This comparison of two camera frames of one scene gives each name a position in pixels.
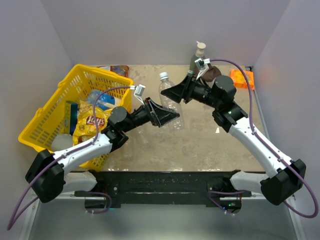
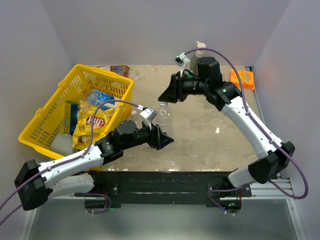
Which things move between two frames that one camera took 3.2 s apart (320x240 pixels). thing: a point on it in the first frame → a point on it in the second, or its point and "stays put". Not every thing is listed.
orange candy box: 239,80 stays put
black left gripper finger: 168,116 → 165,140
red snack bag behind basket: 123,70 stays put
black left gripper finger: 161,115 → 155,141
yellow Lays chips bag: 85,129 stays put
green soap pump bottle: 199,54 stays put
